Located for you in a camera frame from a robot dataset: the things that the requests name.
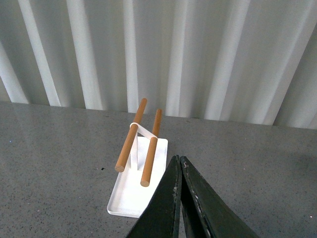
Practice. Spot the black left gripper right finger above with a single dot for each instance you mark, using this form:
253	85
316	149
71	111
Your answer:
205	214

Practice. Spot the white pleated curtain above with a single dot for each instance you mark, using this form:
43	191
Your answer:
251	61

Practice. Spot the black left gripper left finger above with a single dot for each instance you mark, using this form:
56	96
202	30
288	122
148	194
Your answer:
161	217

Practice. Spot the white towel rack stand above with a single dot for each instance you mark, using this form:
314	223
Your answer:
140	166

